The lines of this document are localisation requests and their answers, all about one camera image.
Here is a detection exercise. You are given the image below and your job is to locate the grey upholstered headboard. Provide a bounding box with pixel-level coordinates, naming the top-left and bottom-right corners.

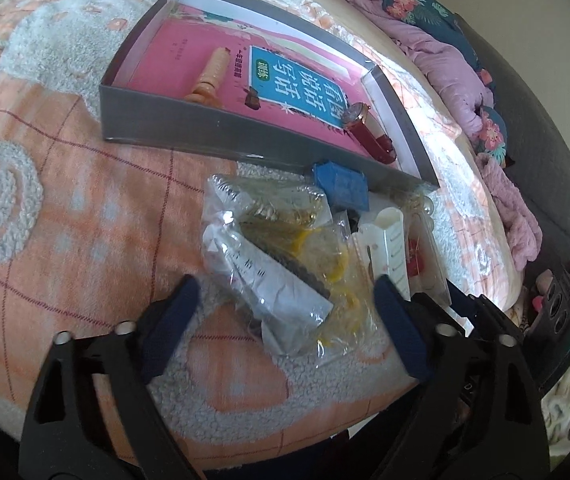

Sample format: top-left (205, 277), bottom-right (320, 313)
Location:
top-left (430, 0), bottom-right (570, 267)

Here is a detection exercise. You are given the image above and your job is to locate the grey cardboard box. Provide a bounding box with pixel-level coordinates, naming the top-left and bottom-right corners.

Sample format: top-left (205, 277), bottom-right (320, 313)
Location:
top-left (99, 0), bottom-right (440, 192)

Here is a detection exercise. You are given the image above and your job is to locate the clear bag with white paper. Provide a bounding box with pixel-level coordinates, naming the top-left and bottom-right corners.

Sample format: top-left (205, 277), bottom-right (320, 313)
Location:
top-left (202, 225), bottom-right (336, 333)

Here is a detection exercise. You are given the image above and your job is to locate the pink quilt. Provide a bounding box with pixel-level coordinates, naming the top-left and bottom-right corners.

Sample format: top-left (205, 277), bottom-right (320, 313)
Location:
top-left (335, 0), bottom-right (544, 275)

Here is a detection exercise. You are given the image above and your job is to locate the orange spiral hair clip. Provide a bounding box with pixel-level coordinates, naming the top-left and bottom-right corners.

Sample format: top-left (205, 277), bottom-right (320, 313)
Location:
top-left (184, 46), bottom-right (232, 108)

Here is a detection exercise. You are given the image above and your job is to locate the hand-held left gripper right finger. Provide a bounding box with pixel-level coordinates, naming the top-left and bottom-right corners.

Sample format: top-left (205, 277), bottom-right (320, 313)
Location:
top-left (372, 274), bottom-right (550, 480)

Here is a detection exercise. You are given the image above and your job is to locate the red strap wristwatch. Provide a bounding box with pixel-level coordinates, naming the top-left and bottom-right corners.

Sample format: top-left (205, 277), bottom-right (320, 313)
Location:
top-left (341, 102), bottom-right (396, 163)

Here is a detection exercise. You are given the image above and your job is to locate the white hair claw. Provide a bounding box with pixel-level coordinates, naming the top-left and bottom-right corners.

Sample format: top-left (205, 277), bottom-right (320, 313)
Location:
top-left (355, 207), bottom-right (412, 301)

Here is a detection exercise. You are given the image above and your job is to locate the dark floral pillow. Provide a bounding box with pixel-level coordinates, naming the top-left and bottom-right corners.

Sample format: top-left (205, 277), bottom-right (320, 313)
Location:
top-left (374, 0), bottom-right (512, 167)

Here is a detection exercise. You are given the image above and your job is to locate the pink book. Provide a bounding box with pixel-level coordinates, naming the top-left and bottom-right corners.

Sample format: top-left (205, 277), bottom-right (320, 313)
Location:
top-left (126, 2), bottom-right (402, 167)

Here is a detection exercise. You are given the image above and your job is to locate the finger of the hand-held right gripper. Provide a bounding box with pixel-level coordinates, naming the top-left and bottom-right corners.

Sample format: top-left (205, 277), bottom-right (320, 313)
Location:
top-left (444, 280), bottom-right (526, 341)

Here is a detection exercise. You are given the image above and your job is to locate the orange and white fleece blanket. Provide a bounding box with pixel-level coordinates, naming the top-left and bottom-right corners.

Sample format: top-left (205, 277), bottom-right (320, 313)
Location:
top-left (0, 0), bottom-right (516, 463)

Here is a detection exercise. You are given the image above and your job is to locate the small blue plastic box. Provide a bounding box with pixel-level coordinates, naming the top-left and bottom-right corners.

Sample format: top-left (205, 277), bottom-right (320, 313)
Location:
top-left (312, 160), bottom-right (370, 212)

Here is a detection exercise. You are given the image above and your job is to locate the clear bag with yellow bangles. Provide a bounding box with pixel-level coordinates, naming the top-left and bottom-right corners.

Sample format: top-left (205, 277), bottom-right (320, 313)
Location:
top-left (265, 222), bottom-right (362, 361)

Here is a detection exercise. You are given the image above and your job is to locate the white earring card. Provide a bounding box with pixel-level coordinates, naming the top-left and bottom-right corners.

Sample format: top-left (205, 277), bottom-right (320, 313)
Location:
top-left (404, 210), bottom-right (454, 307)

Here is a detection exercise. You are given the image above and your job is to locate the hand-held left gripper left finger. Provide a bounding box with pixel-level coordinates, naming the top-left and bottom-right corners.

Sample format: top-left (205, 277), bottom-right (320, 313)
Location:
top-left (19, 274), bottom-right (202, 480)

